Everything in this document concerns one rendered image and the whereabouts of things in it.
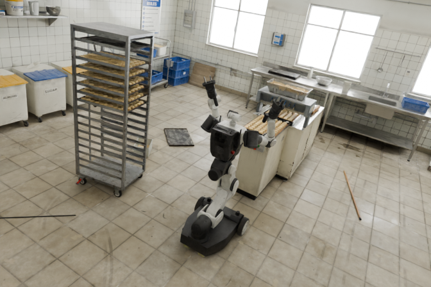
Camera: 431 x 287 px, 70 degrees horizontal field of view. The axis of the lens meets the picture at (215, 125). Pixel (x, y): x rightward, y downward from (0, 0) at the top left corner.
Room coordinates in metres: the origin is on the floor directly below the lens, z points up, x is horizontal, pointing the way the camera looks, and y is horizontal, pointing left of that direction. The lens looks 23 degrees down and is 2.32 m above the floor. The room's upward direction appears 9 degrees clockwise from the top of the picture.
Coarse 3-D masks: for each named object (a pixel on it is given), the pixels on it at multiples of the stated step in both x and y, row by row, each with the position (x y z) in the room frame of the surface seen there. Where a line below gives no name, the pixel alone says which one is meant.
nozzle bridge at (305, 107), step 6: (258, 90) 4.02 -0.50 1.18; (264, 90) 4.06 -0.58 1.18; (258, 96) 4.01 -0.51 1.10; (264, 96) 4.06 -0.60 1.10; (270, 96) 4.03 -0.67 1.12; (276, 96) 3.90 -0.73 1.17; (282, 96) 3.92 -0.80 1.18; (258, 102) 4.11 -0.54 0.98; (264, 102) 4.00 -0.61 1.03; (270, 102) 3.98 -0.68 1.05; (288, 102) 3.91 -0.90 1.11; (294, 102) 3.79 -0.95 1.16; (300, 102) 3.76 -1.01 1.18; (306, 102) 3.80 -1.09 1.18; (312, 102) 3.85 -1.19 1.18; (258, 108) 4.10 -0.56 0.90; (288, 108) 3.86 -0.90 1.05; (294, 108) 3.87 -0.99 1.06; (300, 108) 3.83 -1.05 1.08; (306, 108) 3.72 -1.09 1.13; (312, 108) 3.89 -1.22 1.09; (300, 114) 3.78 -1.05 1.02; (306, 114) 3.71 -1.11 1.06; (306, 120) 3.80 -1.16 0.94; (306, 126) 3.82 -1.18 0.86
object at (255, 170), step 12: (276, 144) 3.44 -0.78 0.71; (240, 156) 3.32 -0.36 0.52; (252, 156) 3.25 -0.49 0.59; (264, 156) 3.18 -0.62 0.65; (276, 156) 3.58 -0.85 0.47; (240, 168) 3.30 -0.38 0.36; (252, 168) 3.23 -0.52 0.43; (264, 168) 3.19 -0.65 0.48; (276, 168) 3.74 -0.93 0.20; (240, 180) 3.29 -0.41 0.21; (252, 180) 3.22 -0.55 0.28; (264, 180) 3.31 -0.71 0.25; (240, 192) 3.30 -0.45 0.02; (252, 192) 3.20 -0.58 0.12
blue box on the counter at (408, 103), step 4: (404, 100) 5.51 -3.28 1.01; (408, 100) 5.71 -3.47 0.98; (412, 100) 5.68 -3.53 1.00; (416, 100) 5.66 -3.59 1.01; (404, 104) 5.47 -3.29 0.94; (408, 104) 5.45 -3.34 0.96; (412, 104) 5.42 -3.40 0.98; (416, 104) 5.40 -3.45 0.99; (420, 104) 5.37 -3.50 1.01; (424, 104) 5.60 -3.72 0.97; (428, 104) 5.44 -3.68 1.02; (408, 108) 5.44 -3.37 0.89; (412, 108) 5.41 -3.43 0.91; (416, 108) 5.39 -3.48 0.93; (420, 108) 5.37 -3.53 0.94; (424, 108) 5.35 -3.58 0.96; (424, 112) 5.34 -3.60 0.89
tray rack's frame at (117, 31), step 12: (72, 24) 2.99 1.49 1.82; (84, 24) 3.07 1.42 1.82; (96, 24) 3.20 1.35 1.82; (108, 24) 3.32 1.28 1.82; (72, 36) 2.99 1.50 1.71; (120, 36) 2.85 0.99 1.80; (132, 36) 2.89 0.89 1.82; (144, 36) 3.10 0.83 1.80; (72, 48) 2.99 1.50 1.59; (72, 60) 2.99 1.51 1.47; (72, 72) 2.99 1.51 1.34; (72, 84) 2.99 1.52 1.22; (84, 168) 3.09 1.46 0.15; (96, 168) 3.13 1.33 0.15; (120, 168) 3.21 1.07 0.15; (132, 168) 3.25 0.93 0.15; (96, 180) 2.92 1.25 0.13; (108, 180) 2.94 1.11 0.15; (120, 180) 2.97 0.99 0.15; (132, 180) 3.01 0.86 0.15
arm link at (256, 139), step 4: (248, 136) 2.44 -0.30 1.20; (252, 136) 2.41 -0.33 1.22; (256, 136) 2.42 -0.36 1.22; (260, 136) 2.49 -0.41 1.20; (248, 140) 2.41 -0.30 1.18; (252, 140) 2.40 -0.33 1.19; (256, 140) 2.40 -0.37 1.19; (260, 140) 2.47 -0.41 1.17; (248, 144) 2.39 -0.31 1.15; (252, 144) 2.38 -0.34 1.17; (256, 144) 2.39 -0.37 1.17
